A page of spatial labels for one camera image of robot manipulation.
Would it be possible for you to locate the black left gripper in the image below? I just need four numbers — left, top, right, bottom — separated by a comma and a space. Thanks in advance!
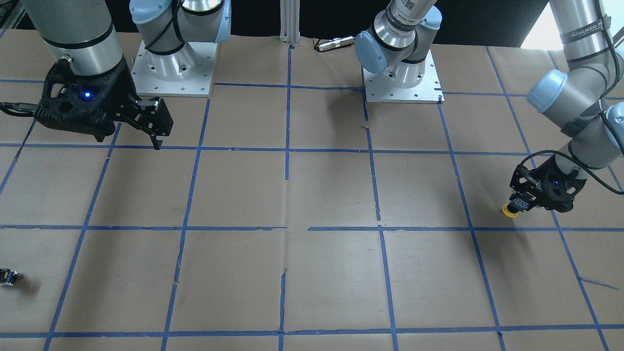
509, 166, 586, 213

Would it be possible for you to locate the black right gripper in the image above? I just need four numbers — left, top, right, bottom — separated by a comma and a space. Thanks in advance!
105, 61, 174, 150

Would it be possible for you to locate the yellow push button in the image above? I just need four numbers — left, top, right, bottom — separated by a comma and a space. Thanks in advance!
502, 204, 521, 218

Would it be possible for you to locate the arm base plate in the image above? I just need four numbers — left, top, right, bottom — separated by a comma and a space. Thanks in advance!
362, 51, 445, 104
132, 42, 218, 98

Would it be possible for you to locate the aluminium frame post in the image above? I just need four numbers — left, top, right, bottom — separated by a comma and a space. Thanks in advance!
279, 0, 300, 46

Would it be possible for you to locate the silver cable connector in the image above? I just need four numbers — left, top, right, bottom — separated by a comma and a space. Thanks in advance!
313, 36, 355, 53

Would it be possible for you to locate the small black switch block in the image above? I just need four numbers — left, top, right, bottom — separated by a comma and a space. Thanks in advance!
0, 268, 20, 287

